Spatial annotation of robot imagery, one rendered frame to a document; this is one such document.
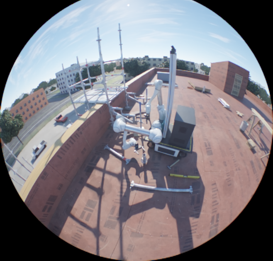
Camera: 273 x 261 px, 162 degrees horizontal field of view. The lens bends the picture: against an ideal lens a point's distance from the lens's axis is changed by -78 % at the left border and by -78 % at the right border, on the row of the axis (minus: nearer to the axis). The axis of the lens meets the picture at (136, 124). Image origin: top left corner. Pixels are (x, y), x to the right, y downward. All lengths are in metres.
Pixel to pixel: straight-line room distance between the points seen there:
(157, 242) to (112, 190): 1.13
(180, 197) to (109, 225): 1.17
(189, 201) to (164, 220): 0.49
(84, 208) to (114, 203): 0.54
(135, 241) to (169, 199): 0.86
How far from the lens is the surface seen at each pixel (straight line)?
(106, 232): 1.76
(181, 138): 1.65
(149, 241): 1.71
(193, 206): 1.81
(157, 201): 1.65
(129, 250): 1.77
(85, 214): 1.87
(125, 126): 1.39
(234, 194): 2.42
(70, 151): 1.87
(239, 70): 10.93
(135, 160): 1.90
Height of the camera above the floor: 1.63
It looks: 38 degrees down
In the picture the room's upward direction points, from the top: 4 degrees counter-clockwise
